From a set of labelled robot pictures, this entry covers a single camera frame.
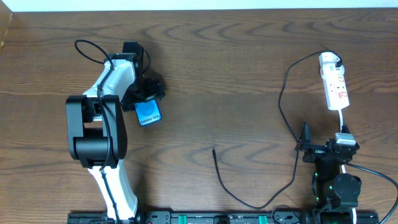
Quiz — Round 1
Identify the white power strip cord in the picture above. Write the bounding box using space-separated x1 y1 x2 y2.
337 108 358 224

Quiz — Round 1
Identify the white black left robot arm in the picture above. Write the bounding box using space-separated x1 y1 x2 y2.
65 42 165 223

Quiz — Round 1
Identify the white power strip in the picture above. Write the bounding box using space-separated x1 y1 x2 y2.
319 52 349 111

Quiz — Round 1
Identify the blue Galaxy smartphone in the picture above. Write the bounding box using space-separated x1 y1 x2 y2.
134 100 162 126

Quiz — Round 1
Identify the brown cardboard side panel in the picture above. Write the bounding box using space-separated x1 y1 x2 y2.
0 1 13 49

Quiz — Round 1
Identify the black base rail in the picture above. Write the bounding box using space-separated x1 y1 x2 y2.
66 210 379 224

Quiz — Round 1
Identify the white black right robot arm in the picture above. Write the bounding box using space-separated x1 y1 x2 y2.
295 121 362 224

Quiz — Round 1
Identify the white USB wall charger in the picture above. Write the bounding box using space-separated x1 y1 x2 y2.
320 62 345 80

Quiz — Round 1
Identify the black USB charging cable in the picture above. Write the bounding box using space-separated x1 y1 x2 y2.
211 49 343 210

